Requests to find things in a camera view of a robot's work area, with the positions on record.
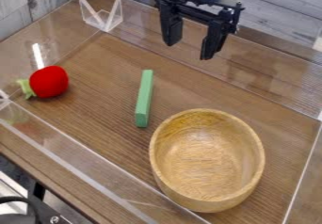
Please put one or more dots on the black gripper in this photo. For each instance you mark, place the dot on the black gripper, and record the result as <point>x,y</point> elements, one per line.
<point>219,13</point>

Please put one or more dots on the red plush strawberry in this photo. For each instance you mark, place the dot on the red plush strawberry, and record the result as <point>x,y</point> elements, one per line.
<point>46,83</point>

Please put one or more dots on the green rectangular block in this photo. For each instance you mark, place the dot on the green rectangular block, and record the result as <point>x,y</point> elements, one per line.
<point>144,96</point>

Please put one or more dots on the wooden oval bowl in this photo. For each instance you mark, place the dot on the wooden oval bowl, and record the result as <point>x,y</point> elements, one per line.
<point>207,159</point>

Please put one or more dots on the clear acrylic corner bracket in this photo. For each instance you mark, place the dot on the clear acrylic corner bracket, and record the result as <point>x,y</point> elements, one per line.
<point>102,20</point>

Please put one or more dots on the black table leg bracket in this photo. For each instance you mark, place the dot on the black table leg bracket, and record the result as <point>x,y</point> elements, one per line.
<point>48,215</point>

